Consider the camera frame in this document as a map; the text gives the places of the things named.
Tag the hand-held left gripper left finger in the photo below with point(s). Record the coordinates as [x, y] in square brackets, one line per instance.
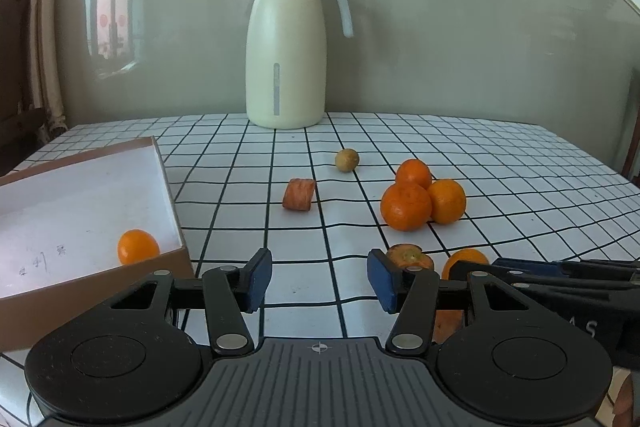
[257, 279]

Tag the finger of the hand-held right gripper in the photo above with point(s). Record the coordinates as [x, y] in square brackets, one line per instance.
[500, 279]
[575, 268]

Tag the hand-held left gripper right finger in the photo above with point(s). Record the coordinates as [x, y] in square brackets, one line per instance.
[382, 279]

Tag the persimmon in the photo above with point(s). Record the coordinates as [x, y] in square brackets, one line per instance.
[412, 257]

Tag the large orange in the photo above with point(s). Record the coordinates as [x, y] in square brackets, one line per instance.
[405, 207]

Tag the shallow cardboard box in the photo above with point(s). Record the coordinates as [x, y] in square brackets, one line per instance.
[75, 197]

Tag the person's right forearm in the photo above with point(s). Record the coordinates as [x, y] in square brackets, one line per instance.
[629, 399]

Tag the small brown longan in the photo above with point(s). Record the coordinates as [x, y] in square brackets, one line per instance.
[347, 159]

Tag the cream thermos jug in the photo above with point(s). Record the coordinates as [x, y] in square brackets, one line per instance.
[285, 57]

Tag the beige floral curtain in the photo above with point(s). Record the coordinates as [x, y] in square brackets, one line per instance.
[45, 32]

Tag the brown wooden post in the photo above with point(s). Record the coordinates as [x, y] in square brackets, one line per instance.
[632, 142]

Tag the dark wooden sofa frame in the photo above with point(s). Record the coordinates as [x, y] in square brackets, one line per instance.
[12, 57]

